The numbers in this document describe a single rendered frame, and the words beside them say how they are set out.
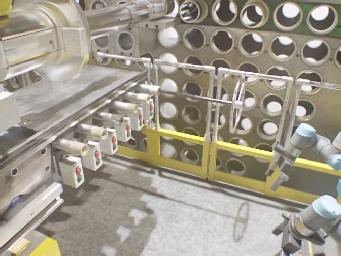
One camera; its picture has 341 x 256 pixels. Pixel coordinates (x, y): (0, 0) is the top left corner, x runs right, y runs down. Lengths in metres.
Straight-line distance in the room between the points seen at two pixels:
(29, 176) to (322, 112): 2.55
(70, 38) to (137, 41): 1.80
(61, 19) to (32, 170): 0.75
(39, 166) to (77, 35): 0.74
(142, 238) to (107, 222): 0.30
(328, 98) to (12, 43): 2.64
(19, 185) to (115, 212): 1.02
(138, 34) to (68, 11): 1.76
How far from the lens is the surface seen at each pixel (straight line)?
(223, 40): 3.60
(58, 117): 1.72
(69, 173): 1.62
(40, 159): 1.58
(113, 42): 3.05
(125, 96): 2.06
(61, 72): 1.28
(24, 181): 1.55
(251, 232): 2.28
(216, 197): 2.49
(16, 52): 1.06
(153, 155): 2.73
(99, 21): 1.44
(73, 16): 1.16
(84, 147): 1.53
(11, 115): 1.34
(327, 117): 3.11
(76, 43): 1.13
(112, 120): 1.74
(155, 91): 2.12
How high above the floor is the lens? 1.66
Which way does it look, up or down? 28 degrees down
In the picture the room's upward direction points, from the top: straight up
